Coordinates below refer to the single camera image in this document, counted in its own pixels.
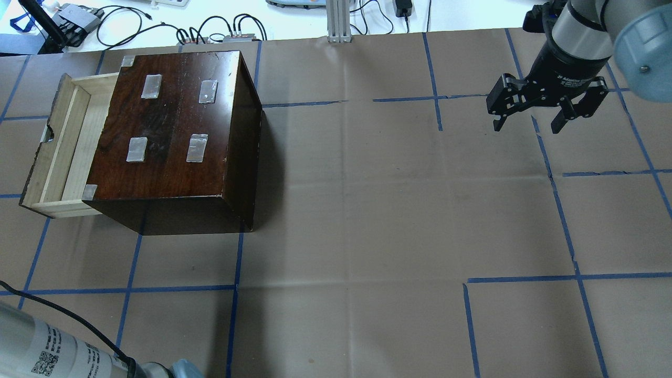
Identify aluminium frame post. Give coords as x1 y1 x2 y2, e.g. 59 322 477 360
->
325 0 351 44

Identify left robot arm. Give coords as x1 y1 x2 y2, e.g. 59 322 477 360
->
1 303 204 377

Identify dark wooden drawer cabinet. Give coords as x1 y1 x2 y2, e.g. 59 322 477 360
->
82 50 263 235

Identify light wooden drawer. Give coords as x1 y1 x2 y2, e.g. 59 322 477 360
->
19 72 118 218

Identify black braided cable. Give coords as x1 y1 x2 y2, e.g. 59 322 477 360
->
0 281 137 371

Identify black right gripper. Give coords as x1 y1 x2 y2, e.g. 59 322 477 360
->
486 64 609 134

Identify black power adapter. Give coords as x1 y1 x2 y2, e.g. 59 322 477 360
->
393 0 414 18

